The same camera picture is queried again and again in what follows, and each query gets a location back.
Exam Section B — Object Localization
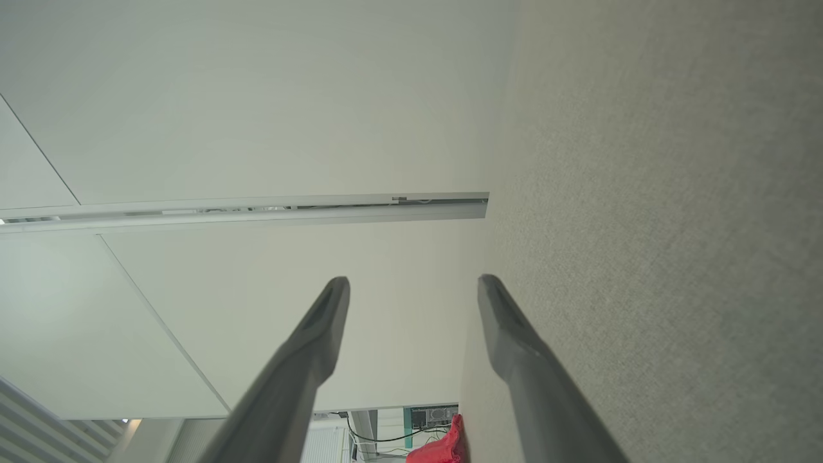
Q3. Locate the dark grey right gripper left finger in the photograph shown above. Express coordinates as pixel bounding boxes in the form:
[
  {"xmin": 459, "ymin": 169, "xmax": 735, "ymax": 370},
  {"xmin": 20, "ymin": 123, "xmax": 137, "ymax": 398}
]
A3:
[{"xmin": 196, "ymin": 277, "xmax": 351, "ymax": 463}]

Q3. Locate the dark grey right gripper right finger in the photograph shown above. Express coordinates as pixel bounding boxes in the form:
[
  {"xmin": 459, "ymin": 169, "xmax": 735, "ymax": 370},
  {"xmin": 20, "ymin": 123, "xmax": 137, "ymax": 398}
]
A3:
[{"xmin": 477, "ymin": 275, "xmax": 629, "ymax": 463}]

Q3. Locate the aluminium partition post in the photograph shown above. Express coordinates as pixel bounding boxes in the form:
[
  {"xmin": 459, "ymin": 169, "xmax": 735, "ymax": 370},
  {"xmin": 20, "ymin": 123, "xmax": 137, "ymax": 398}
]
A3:
[{"xmin": 0, "ymin": 192, "xmax": 489, "ymax": 233}]

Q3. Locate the red basketball jersey white trim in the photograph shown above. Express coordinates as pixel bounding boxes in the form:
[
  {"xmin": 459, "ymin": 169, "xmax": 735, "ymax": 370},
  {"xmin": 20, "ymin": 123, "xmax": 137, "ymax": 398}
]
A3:
[{"xmin": 406, "ymin": 415, "xmax": 467, "ymax": 463}]

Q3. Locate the black floor cable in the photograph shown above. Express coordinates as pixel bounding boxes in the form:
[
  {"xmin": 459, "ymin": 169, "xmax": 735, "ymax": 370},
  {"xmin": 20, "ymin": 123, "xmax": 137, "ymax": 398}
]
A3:
[{"xmin": 346, "ymin": 417, "xmax": 451, "ymax": 446}]

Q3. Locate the white slatted blind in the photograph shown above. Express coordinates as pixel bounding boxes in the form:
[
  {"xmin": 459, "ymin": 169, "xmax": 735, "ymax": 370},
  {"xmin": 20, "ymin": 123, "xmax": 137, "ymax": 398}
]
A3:
[{"xmin": 0, "ymin": 376, "xmax": 129, "ymax": 463}]

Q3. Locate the dark electronics box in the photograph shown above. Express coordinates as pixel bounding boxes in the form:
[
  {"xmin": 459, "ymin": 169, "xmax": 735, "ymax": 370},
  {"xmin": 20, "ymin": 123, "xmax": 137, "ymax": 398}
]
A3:
[{"xmin": 411, "ymin": 406, "xmax": 458, "ymax": 428}]

